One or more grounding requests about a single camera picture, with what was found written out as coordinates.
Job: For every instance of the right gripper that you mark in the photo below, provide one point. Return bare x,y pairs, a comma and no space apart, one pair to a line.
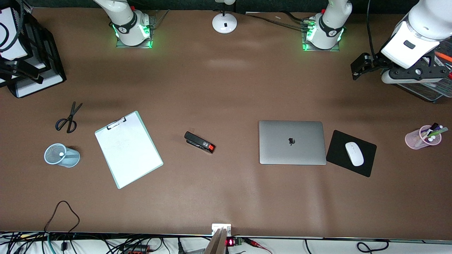
10,66

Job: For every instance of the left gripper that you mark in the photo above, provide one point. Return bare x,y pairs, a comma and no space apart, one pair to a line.
375,62

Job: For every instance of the silver laptop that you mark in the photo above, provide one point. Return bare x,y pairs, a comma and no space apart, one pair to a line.
293,141

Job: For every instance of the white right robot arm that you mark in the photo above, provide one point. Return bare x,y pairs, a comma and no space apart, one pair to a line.
127,21

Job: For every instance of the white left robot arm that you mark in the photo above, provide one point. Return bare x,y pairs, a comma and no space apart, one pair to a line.
328,24

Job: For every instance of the orange marker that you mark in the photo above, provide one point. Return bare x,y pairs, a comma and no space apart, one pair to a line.
444,56

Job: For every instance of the black capped marker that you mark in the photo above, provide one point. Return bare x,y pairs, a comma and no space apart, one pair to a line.
432,127

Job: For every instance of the purple marker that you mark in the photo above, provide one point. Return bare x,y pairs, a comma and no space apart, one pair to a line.
439,127

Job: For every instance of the green marker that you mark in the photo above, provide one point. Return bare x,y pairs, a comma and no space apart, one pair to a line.
439,132

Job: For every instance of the black stacked paper tray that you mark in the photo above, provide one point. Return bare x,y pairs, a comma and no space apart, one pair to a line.
39,86

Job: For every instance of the black mesh desk organizer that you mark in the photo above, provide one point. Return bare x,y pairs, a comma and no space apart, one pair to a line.
423,91

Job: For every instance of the black scissors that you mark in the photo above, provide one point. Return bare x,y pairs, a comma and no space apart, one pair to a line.
71,115

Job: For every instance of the pink mesh pen cup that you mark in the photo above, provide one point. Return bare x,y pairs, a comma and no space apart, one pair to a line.
413,141

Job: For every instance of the blue mesh pen cup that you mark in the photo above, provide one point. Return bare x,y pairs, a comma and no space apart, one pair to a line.
70,158

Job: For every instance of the white computer mouse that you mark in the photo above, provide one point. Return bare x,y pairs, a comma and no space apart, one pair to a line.
354,154

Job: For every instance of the black mouse pad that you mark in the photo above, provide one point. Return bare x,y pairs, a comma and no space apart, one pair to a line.
337,151

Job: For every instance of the white paper sheet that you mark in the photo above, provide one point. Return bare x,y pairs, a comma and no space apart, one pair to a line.
130,151

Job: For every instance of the light teal clipboard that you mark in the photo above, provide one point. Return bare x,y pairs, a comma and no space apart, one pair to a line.
120,185

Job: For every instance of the black stapler red tip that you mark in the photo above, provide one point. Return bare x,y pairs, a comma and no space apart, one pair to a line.
197,141

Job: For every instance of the white round lamp base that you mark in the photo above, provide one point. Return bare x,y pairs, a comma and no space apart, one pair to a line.
224,23

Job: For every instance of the orange terminal strip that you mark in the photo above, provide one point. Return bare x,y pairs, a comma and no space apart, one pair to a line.
136,249

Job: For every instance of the red clip lead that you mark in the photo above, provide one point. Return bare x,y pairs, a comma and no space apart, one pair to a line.
254,243

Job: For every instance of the small white box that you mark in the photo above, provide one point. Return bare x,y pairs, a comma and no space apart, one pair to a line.
217,226

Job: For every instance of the red LED display module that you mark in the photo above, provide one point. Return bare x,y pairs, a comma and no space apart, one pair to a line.
230,242

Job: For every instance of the grey metal post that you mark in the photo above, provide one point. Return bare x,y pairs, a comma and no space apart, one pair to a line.
217,243

